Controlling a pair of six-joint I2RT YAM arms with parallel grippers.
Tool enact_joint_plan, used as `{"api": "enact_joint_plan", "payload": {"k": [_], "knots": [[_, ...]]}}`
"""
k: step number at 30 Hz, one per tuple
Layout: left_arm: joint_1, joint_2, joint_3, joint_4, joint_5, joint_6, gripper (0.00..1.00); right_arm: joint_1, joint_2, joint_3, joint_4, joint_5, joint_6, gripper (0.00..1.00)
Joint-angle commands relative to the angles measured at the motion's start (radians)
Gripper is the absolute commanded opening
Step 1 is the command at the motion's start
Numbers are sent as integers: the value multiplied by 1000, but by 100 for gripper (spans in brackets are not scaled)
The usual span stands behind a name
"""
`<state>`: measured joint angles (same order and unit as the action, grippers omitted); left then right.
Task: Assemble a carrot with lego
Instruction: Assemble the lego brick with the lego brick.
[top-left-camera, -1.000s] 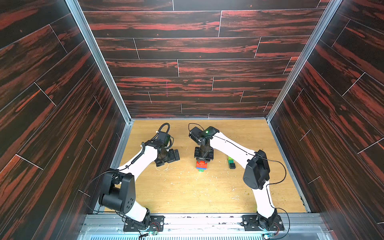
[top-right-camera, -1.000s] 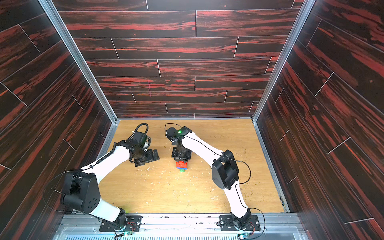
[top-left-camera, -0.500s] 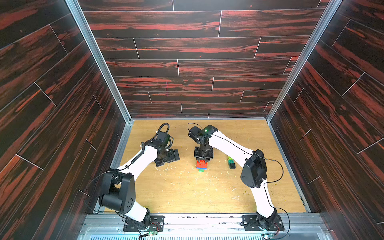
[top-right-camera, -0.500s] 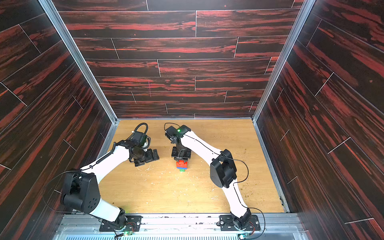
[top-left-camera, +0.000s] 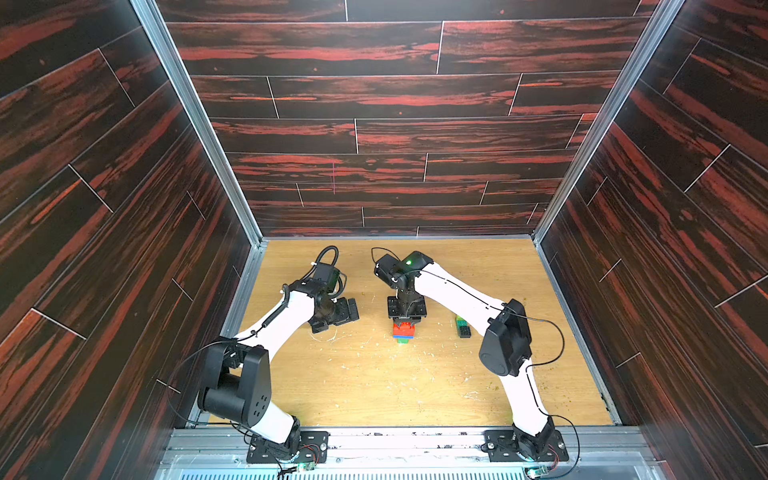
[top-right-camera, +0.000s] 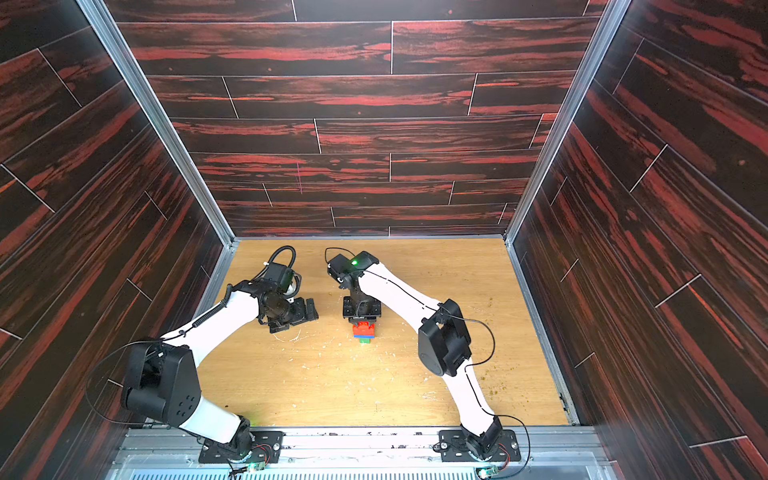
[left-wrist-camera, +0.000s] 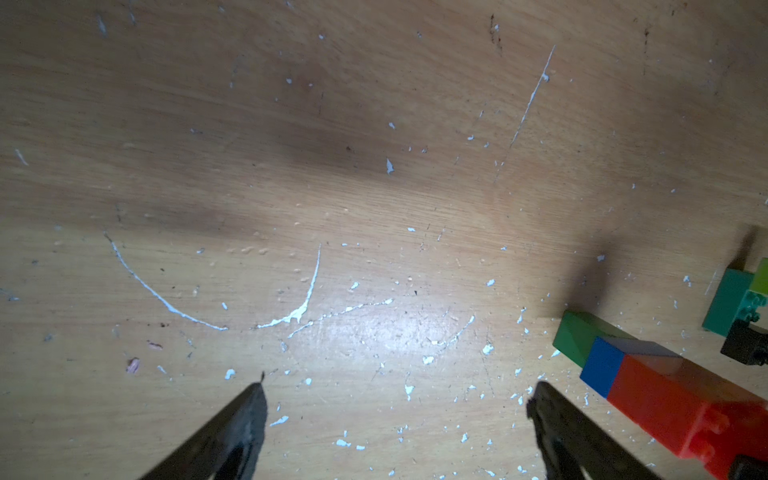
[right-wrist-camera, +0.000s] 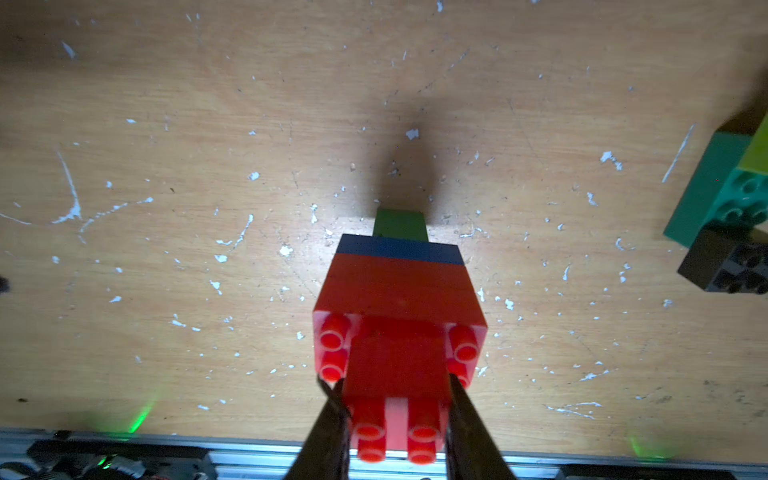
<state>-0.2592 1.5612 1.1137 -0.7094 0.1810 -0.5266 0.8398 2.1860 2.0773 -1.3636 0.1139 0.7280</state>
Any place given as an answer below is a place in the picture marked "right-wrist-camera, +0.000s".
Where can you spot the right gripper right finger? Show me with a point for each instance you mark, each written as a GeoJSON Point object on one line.
{"type": "Point", "coordinates": [470, 450]}

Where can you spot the red small lego brick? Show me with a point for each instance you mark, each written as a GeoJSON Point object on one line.
{"type": "Point", "coordinates": [397, 389]}

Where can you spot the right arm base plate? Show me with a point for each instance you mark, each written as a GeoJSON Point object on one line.
{"type": "Point", "coordinates": [610, 472]}

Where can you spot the green small lego brick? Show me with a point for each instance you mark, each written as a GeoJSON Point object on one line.
{"type": "Point", "coordinates": [400, 224]}

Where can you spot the black small lego brick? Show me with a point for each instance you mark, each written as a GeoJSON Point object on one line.
{"type": "Point", "coordinates": [727, 259]}

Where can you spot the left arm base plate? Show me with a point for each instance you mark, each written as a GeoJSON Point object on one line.
{"type": "Point", "coordinates": [120, 460]}

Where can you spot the lime green lego brick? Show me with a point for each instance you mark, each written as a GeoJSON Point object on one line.
{"type": "Point", "coordinates": [755, 157]}

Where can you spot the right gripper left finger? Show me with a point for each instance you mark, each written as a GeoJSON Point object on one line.
{"type": "Point", "coordinates": [325, 454]}

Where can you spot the blue lego brick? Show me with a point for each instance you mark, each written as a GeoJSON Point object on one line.
{"type": "Point", "coordinates": [401, 249]}

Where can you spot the dark green lego brick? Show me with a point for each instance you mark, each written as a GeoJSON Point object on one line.
{"type": "Point", "coordinates": [719, 191]}

